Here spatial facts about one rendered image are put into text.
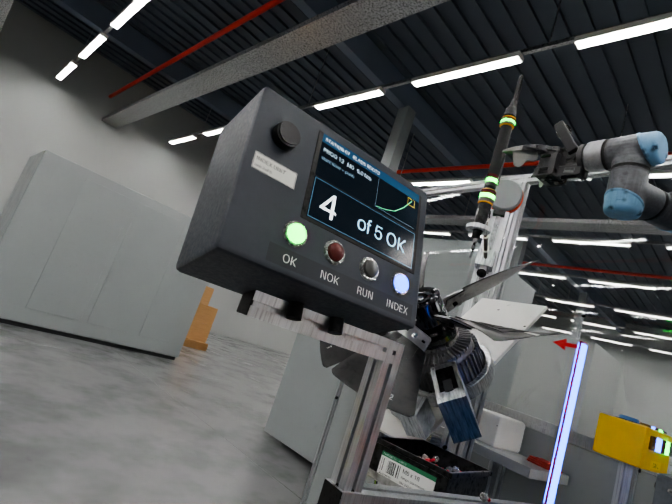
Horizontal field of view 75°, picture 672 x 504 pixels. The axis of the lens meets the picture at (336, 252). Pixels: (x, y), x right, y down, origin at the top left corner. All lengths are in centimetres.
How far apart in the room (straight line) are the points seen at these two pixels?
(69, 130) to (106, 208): 700
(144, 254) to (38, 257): 122
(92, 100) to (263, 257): 1317
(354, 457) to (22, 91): 1291
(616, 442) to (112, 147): 1303
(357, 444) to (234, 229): 33
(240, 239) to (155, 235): 623
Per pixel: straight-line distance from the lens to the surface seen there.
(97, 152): 1336
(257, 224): 42
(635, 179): 115
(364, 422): 60
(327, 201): 47
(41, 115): 1321
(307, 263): 44
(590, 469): 180
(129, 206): 651
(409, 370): 117
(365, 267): 48
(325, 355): 140
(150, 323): 679
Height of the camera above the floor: 103
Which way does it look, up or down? 11 degrees up
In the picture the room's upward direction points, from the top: 19 degrees clockwise
